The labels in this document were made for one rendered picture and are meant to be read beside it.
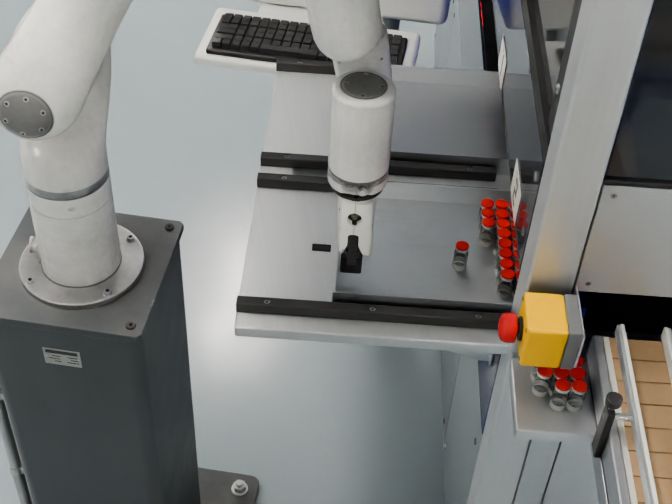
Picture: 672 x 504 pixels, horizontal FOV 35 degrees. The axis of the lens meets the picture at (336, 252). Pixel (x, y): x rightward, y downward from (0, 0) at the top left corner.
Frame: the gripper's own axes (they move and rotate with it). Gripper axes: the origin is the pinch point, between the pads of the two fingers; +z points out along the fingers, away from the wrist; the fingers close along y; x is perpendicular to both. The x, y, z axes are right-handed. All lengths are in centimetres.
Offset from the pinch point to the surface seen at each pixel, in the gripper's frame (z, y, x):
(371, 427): 92, 39, -8
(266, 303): 2.7, -7.5, 12.0
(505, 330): -8.1, -19.5, -20.6
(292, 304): 2.5, -7.6, 8.2
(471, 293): 4.3, -1.0, -18.5
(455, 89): 4, 52, -17
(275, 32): 10, 76, 19
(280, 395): 93, 47, 14
